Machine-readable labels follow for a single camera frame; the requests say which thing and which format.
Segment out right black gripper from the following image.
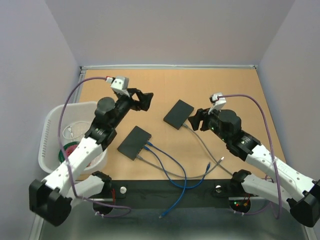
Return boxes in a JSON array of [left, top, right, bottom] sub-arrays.
[[187, 104, 230, 144]]

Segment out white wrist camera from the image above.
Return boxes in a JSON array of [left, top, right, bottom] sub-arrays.
[[106, 76, 130, 96], [208, 92, 227, 114]]

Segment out white usb cable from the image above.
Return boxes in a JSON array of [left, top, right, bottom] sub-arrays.
[[62, 121, 93, 141]]

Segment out white plastic basket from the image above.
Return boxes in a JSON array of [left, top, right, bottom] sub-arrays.
[[38, 101, 97, 174]]

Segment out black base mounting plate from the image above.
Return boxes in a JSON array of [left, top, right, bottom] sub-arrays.
[[92, 179, 249, 209]]

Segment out black network switch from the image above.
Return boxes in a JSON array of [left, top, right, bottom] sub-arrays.
[[163, 99, 194, 130], [117, 126, 152, 161]]

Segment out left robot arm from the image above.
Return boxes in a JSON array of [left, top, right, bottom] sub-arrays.
[[28, 88, 154, 227]]

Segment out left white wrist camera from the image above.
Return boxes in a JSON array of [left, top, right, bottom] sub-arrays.
[[106, 76, 130, 96]]

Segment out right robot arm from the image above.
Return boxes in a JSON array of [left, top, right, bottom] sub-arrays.
[[188, 108, 320, 228]]

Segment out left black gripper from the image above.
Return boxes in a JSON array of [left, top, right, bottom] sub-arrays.
[[111, 88, 153, 129]]

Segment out light blue ethernet cable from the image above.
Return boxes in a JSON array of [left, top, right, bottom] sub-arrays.
[[143, 145, 212, 220]]

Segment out coiled coloured cable spools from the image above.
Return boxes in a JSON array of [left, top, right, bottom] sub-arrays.
[[58, 141, 80, 163]]

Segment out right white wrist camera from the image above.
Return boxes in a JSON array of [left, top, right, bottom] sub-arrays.
[[208, 92, 227, 114]]

